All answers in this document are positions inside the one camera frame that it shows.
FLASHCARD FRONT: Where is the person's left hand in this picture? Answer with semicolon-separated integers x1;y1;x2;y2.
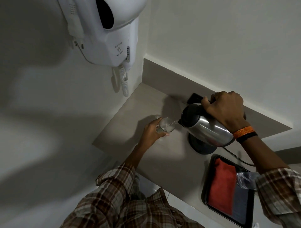
140;118;170;146

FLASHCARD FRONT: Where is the person's right hand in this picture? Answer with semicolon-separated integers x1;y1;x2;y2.
200;91;250;134

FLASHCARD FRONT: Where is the clear drinking glass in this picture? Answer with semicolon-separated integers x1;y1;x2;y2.
155;117;176;134

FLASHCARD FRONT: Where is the stainless steel electric kettle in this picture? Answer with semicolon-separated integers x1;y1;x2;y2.
178;96;246;147

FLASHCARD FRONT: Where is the person's right forearm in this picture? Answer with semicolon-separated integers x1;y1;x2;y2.
235;133;301;219

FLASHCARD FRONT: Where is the person's left forearm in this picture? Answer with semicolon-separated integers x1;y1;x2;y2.
96;139;157;188

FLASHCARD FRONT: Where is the black box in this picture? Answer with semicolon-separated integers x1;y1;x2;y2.
187;93;205;105

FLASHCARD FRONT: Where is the black kettle base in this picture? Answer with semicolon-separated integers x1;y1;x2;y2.
188;133;218;155

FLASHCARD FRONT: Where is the orange thread wristband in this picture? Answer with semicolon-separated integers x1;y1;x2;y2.
233;126;255;138

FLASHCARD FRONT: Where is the black wristband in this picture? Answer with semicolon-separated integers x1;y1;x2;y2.
236;132;258;143

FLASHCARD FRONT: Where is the plaid shirt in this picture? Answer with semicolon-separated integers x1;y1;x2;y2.
60;163;301;228

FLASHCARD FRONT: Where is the red cloth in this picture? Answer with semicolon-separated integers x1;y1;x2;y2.
208;158;238;215

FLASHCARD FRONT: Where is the black serving tray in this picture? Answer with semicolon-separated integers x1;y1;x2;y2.
201;154;255;228

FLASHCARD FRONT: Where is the black kettle power cord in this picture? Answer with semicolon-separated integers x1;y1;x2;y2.
222;147;257;167

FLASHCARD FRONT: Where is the white coiled hair dryer cord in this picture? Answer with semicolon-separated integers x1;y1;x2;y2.
111;65;130;97

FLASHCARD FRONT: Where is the white wall-mounted hair dryer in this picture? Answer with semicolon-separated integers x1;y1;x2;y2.
57;0;148;71

